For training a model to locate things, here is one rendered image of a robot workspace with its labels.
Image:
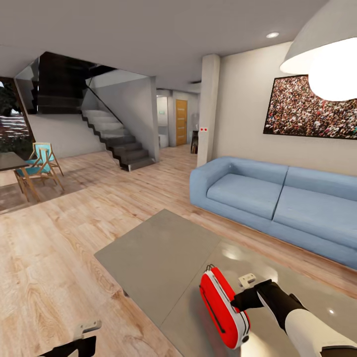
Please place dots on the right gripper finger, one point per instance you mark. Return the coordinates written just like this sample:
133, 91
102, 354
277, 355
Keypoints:
233, 303

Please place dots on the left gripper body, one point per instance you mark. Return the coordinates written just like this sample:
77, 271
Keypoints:
88, 346

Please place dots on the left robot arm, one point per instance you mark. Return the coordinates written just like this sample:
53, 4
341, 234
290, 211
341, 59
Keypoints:
80, 346

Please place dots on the coffee table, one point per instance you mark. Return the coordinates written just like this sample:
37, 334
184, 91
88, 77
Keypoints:
160, 264

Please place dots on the radio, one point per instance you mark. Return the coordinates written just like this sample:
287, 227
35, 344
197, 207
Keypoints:
232, 324

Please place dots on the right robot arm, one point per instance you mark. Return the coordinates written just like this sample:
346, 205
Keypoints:
310, 336

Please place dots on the standing mirror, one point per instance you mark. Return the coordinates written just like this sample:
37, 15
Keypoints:
194, 133

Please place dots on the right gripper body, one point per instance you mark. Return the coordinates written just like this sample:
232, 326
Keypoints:
244, 301

